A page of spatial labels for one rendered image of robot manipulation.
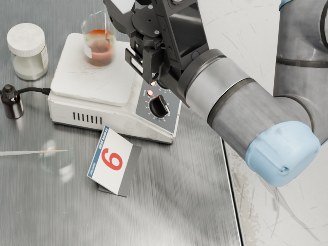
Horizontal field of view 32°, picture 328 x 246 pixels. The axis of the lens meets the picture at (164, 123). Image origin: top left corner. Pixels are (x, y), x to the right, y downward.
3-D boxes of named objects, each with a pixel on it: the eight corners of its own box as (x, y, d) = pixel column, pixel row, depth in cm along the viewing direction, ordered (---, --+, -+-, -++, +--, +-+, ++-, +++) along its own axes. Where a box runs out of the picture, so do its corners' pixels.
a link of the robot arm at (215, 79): (211, 98, 62) (263, 64, 65) (184, 72, 63) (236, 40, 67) (202, 135, 68) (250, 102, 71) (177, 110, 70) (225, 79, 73)
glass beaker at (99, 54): (110, 76, 86) (110, 41, 80) (77, 67, 87) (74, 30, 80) (123, 48, 90) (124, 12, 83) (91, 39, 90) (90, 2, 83)
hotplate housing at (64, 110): (185, 83, 97) (190, 53, 91) (173, 148, 90) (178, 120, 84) (58, 60, 98) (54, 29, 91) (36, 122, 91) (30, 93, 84)
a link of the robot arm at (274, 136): (297, 183, 68) (262, 200, 61) (234, 122, 72) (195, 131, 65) (337, 135, 64) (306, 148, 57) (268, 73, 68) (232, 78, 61)
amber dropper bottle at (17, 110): (14, 122, 90) (8, 96, 85) (0, 112, 91) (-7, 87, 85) (27, 110, 92) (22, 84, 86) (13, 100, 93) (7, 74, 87)
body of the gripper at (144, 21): (119, 57, 75) (178, 117, 71) (120, 11, 68) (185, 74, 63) (163, 32, 78) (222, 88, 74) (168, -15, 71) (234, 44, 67)
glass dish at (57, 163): (43, 180, 85) (42, 173, 83) (37, 150, 88) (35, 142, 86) (79, 172, 87) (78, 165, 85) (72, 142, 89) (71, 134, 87)
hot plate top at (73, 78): (142, 48, 91) (142, 44, 90) (127, 108, 84) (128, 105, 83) (69, 34, 91) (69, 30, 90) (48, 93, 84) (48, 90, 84)
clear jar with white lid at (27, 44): (15, 84, 94) (8, 53, 88) (11, 56, 98) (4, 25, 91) (51, 78, 96) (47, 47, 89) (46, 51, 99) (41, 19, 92)
